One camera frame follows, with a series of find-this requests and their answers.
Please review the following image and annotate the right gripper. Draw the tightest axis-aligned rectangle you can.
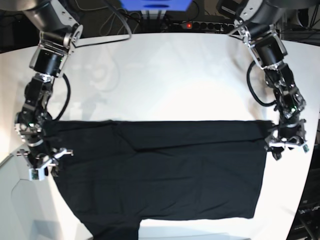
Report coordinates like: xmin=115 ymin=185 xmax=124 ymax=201
xmin=16 ymin=140 xmax=74 ymax=177

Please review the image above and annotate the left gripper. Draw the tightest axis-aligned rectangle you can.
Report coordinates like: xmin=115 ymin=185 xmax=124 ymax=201
xmin=265 ymin=119 xmax=307 ymax=161

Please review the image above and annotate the black T-shirt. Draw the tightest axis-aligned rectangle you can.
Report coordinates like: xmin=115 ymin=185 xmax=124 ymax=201
xmin=44 ymin=120 xmax=273 ymax=240

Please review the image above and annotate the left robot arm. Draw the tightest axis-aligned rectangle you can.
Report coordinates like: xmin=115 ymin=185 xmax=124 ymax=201
xmin=216 ymin=0 xmax=317 ymax=160

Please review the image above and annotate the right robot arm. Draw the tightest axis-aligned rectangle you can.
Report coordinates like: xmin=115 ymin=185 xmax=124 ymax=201
xmin=14 ymin=0 xmax=83 ymax=181

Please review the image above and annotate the white chair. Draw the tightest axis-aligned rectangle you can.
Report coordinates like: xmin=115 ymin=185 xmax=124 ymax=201
xmin=0 ymin=147 xmax=96 ymax=240

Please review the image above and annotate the black power strip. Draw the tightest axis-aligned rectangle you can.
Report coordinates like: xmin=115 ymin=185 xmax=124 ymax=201
xmin=171 ymin=21 xmax=235 ymax=34

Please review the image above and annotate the blue plastic box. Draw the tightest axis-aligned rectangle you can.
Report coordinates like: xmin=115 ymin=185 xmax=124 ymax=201
xmin=120 ymin=0 xmax=192 ymax=11

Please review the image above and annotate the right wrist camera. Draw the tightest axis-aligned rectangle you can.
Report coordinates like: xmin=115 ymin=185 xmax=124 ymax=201
xmin=28 ymin=167 xmax=49 ymax=181

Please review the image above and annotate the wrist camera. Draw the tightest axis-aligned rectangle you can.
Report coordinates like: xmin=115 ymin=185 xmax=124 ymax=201
xmin=302 ymin=143 xmax=310 ymax=153
xmin=28 ymin=167 xmax=49 ymax=181

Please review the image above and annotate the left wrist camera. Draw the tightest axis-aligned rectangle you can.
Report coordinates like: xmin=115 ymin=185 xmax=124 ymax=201
xmin=302 ymin=143 xmax=310 ymax=153

